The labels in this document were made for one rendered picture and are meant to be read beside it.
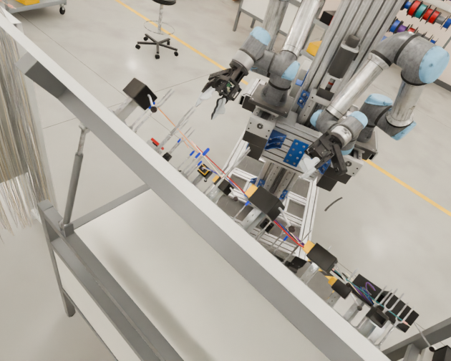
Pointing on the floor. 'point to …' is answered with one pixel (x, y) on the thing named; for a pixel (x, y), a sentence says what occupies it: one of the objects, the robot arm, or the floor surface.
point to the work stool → (158, 29)
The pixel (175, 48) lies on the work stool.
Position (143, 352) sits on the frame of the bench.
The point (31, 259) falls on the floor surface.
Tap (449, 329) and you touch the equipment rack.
